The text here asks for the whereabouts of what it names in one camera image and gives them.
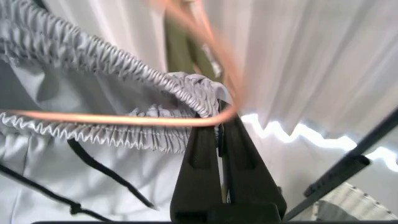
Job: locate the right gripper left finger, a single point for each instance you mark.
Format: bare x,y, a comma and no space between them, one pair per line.
196,180

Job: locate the green printed shirt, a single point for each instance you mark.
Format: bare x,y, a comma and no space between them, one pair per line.
177,49

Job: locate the black clothes rack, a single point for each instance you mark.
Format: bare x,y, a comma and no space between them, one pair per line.
339,169

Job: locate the white laundry basket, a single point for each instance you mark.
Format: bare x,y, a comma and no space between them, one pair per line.
351,199

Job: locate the pink clothes hanger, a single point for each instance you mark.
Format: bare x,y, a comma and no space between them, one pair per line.
124,119

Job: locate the pale grey shorts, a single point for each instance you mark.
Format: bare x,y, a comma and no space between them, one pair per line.
93,174

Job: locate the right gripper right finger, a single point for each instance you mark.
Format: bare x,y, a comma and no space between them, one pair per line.
248,180

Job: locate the white curtain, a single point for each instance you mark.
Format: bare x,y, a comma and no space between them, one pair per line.
311,62

